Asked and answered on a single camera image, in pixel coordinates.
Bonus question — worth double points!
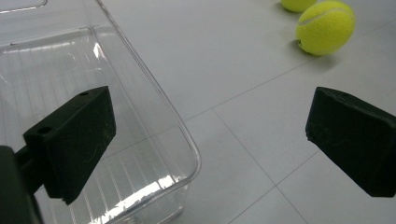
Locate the clear plastic container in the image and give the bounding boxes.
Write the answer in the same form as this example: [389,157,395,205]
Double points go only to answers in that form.
[0,0,203,224]

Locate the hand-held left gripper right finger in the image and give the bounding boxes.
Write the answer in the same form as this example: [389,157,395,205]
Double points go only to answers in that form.
[304,86,396,198]

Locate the yellow tennis ball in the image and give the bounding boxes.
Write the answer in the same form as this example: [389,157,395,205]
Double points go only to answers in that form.
[280,0,318,14]
[294,0,357,57]

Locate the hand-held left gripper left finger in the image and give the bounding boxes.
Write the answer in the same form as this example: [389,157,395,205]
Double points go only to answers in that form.
[14,86,118,206]

